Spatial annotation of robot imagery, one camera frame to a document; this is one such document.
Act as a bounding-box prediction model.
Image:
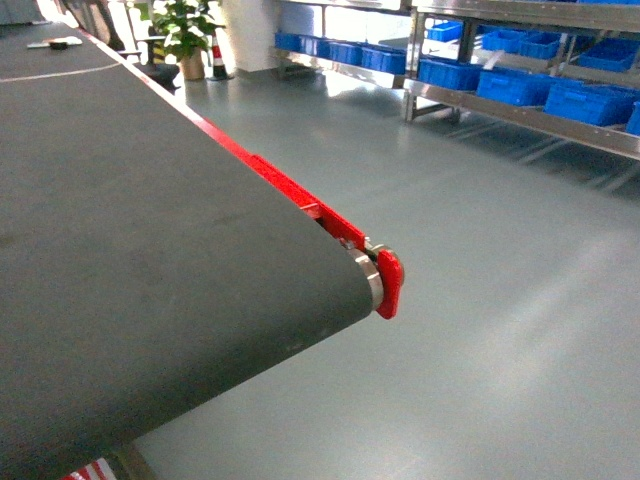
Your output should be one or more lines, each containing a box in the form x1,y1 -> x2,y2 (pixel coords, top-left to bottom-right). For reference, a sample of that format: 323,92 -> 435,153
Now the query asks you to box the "striped traffic cone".
209,34 -> 233,81

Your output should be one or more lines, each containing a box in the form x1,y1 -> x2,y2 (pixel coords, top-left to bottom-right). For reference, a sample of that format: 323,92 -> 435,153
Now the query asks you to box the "potted green plant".
149,0 -> 220,81

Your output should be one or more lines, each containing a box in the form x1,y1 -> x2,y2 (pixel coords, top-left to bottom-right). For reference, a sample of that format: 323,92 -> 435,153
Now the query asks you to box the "steel rack with bins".
274,1 -> 639,159

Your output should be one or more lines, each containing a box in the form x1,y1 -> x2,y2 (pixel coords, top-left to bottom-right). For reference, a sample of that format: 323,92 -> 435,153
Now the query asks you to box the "black tape roll on board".
27,36 -> 83,50

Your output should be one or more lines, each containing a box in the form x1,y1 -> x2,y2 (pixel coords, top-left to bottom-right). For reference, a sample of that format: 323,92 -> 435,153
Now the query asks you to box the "red conveyor side rail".
80,30 -> 405,320

